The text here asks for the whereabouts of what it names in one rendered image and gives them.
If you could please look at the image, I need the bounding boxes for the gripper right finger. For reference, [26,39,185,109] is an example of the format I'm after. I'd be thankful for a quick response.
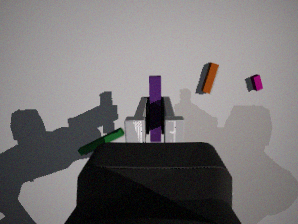
[161,97,185,143]

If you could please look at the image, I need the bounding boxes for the small magenta block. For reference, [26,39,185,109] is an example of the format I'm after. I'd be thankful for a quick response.
[250,74,263,91]

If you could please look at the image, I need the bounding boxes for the purple rod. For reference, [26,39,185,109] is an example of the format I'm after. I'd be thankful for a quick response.
[149,76,161,142]

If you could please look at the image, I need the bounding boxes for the dark green rod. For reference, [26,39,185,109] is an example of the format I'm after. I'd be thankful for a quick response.
[78,128,124,156]

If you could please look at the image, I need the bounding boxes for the orange rod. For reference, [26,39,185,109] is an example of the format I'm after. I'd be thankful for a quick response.
[201,62,219,94]

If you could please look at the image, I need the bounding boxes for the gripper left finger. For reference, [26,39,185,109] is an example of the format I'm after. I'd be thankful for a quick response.
[124,97,150,143]

